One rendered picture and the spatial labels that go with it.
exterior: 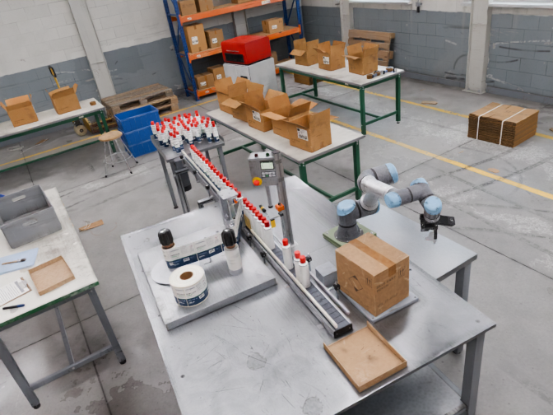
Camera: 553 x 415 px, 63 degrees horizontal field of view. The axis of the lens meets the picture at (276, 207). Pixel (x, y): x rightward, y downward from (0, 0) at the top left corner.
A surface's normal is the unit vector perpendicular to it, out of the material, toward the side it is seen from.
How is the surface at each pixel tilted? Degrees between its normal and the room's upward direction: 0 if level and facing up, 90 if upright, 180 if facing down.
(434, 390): 1
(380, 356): 0
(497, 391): 0
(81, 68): 90
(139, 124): 90
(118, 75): 90
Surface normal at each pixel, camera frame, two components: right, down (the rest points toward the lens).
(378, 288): 0.54, 0.36
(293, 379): -0.14, -0.86
